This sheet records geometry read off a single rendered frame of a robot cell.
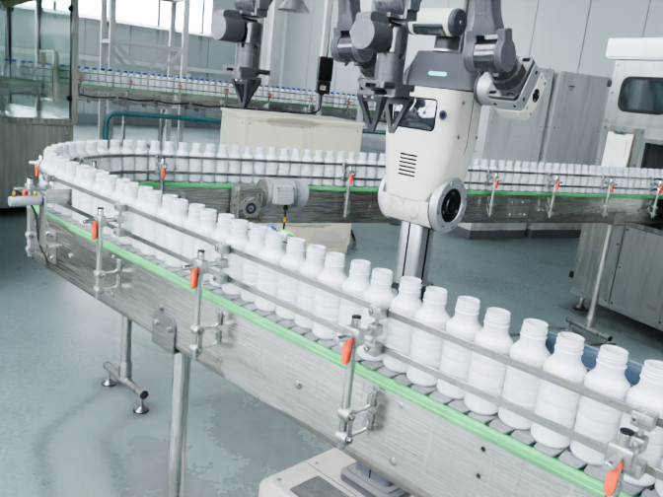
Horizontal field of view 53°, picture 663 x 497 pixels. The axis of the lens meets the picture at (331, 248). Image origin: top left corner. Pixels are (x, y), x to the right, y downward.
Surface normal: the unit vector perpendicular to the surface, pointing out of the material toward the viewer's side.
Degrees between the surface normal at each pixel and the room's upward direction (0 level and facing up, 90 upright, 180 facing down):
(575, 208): 90
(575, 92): 90
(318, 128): 90
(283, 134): 90
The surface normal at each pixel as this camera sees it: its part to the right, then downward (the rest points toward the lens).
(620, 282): -0.88, 0.01
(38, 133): 0.71, 0.25
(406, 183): -0.70, 0.10
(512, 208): 0.45, 0.26
